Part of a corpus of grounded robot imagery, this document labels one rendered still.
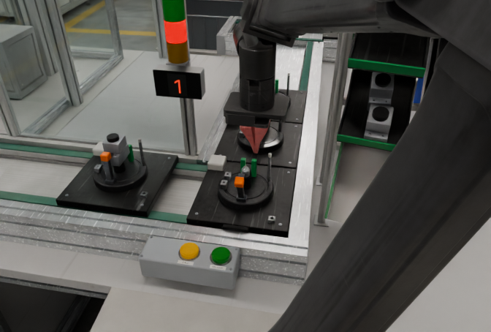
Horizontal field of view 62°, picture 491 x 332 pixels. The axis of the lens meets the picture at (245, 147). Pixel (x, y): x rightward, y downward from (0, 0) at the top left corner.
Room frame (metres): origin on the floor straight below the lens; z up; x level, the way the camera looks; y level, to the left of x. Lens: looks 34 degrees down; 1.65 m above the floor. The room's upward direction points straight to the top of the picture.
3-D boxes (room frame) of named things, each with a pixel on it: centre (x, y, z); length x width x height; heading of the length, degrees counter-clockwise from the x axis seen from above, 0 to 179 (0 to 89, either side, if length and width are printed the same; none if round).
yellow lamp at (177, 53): (0.96, 0.16, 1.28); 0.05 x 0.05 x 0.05
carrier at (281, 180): (0.80, 0.00, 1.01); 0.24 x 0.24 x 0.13; 80
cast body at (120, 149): (0.88, 0.33, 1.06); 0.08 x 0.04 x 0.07; 170
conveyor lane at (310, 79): (1.28, -0.09, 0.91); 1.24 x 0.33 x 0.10; 170
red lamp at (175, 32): (0.96, 0.16, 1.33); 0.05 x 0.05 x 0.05
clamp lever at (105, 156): (0.83, 0.34, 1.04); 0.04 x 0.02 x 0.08; 170
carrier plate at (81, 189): (0.87, 0.33, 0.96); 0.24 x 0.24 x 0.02; 80
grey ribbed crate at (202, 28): (2.94, 0.24, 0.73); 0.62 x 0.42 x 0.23; 80
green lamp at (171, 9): (0.96, 0.16, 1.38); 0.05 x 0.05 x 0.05
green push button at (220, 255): (0.60, 0.05, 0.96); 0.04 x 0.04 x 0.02
